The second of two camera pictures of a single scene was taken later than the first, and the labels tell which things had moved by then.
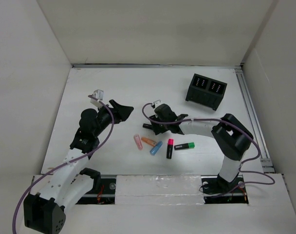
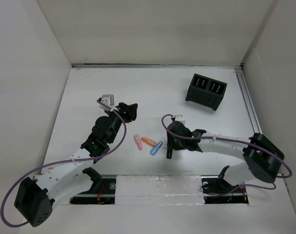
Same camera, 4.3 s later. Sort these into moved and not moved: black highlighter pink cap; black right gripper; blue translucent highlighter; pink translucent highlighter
Moved: black right gripper
Not moved: blue translucent highlighter; black highlighter pink cap; pink translucent highlighter
